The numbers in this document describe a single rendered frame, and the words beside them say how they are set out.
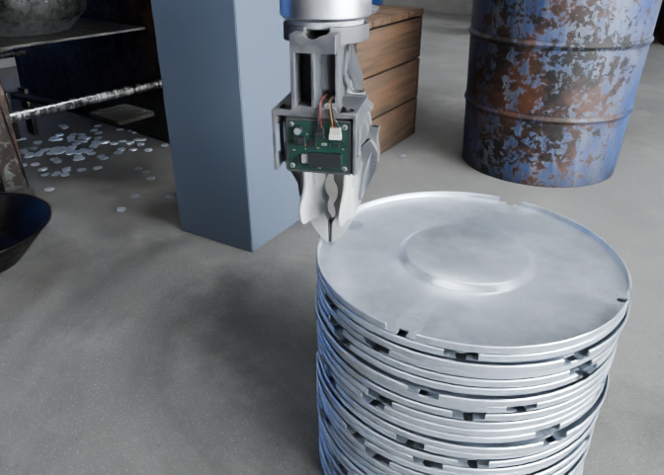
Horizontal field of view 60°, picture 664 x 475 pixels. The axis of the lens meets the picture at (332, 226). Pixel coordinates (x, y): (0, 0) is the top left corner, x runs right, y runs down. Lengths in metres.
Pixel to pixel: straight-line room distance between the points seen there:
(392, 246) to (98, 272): 0.65
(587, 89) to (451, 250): 0.86
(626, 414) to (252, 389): 0.47
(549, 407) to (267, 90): 0.72
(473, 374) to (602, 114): 1.03
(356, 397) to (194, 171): 0.67
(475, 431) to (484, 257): 0.16
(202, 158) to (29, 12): 0.65
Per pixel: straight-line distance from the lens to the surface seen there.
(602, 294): 0.56
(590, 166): 1.47
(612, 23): 1.37
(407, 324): 0.48
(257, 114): 1.02
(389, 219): 0.64
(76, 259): 1.16
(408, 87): 1.66
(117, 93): 1.58
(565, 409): 0.54
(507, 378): 0.48
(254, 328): 0.90
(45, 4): 1.58
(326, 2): 0.47
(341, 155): 0.48
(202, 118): 1.05
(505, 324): 0.49
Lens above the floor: 0.53
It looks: 27 degrees down
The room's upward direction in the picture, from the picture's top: straight up
